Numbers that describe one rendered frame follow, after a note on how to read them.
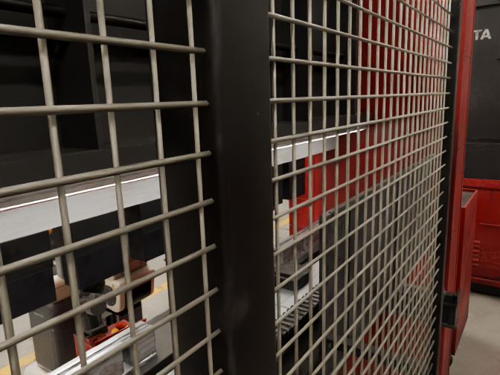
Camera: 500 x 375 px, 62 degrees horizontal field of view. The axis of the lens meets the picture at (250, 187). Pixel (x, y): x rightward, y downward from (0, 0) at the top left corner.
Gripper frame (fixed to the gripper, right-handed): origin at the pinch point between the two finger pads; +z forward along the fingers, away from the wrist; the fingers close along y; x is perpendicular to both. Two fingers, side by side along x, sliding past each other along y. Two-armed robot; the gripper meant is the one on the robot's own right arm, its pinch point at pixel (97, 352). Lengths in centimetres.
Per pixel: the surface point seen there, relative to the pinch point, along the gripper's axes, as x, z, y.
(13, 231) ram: -35, -48, 56
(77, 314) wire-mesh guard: -57, -44, 133
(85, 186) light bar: -29, -53, 78
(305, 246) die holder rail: 94, -11, 28
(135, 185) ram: -3, -53, 53
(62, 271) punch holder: -23, -36, 45
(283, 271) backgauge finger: 42, -15, 57
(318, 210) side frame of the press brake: 126, -24, 18
